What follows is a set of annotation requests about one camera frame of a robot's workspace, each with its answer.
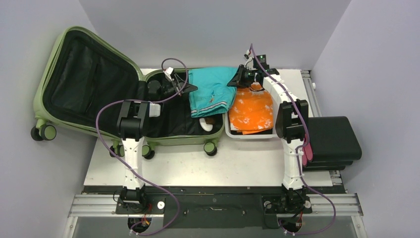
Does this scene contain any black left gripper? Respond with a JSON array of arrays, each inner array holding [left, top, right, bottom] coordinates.
[[159, 75, 198, 102]]

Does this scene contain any teal garment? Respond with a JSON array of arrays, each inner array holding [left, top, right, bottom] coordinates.
[[188, 66, 237, 118]]

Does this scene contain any orange item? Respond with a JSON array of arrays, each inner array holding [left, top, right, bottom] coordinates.
[[228, 83, 274, 134]]

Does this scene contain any white perforated plastic basket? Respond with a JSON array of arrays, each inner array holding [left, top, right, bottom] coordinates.
[[226, 102, 275, 139]]

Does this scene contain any green hard-shell suitcase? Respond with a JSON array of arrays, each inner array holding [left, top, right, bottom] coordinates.
[[30, 26, 224, 159]]

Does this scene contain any black and pink storage organizer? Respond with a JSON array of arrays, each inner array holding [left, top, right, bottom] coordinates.
[[303, 116, 362, 171]]

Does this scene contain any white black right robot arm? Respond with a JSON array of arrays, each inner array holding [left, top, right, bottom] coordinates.
[[227, 52, 309, 212]]

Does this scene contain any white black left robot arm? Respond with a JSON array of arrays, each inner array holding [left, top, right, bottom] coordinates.
[[115, 72, 197, 213]]

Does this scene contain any white brown cosmetic palette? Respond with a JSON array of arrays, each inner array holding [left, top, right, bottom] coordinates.
[[199, 117, 215, 132]]

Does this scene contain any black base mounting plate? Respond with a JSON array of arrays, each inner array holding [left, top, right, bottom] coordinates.
[[97, 186, 344, 233]]

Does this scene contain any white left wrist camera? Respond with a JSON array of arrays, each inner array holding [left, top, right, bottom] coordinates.
[[163, 67, 174, 82]]

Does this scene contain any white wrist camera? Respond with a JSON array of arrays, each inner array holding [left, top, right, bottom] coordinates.
[[244, 49, 254, 69], [163, 67, 174, 82]]

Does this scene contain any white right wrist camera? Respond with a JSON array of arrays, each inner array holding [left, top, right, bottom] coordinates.
[[244, 49, 254, 69]]

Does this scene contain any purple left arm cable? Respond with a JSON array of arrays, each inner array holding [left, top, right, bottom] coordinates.
[[95, 58, 189, 237]]

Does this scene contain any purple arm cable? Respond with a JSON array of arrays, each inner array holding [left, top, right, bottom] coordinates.
[[95, 58, 189, 237], [249, 43, 337, 237]]

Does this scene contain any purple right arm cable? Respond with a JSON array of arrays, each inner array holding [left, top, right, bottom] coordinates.
[[249, 43, 337, 237]]

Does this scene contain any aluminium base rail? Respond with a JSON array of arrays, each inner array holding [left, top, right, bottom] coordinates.
[[68, 194, 363, 217]]

